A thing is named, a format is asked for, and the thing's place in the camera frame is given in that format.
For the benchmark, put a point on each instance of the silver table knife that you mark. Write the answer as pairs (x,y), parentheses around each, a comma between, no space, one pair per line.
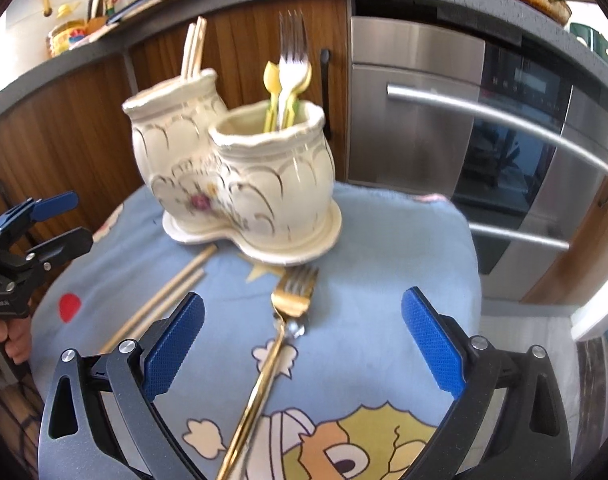
(298,330)

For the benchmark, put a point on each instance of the black kitchen knife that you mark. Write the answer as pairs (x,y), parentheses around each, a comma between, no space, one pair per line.
(138,5)

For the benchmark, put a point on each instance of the blue cartoon printed blanket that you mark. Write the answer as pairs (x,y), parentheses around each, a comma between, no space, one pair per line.
(384,260)

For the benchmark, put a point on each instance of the silver fork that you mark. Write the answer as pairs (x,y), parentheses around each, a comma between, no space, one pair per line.
(291,60)

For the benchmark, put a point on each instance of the orange knife holder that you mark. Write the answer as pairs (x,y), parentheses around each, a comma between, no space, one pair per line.
(97,22)

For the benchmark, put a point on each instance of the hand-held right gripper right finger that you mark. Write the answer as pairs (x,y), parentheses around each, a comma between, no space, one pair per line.
(434,340)

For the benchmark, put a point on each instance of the gold fork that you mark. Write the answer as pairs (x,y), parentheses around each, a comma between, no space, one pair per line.
(294,295)

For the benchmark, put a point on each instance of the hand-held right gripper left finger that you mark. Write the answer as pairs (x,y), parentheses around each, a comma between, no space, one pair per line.
(176,345)

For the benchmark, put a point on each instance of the yellow cooking oil jug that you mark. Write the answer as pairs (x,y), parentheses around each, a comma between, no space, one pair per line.
(66,37)

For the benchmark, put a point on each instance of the person's left hand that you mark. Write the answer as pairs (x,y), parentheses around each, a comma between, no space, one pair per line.
(13,340)

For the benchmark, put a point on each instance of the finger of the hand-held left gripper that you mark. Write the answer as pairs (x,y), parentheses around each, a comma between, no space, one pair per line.
(58,205)
(63,245)

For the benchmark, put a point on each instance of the floral ceramic utensil holder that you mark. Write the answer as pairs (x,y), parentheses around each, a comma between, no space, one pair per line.
(264,185)

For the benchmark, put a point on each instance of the yellow plastic spoon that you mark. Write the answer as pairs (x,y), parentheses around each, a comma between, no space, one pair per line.
(270,80)

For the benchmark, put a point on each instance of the green kitchen appliance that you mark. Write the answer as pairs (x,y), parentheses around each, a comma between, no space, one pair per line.
(591,40)

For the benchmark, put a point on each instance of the stainless steel built-in oven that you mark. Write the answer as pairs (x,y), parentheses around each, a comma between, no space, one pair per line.
(414,110)

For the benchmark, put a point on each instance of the cream ceramic drip tray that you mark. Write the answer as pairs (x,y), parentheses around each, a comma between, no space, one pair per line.
(304,250)

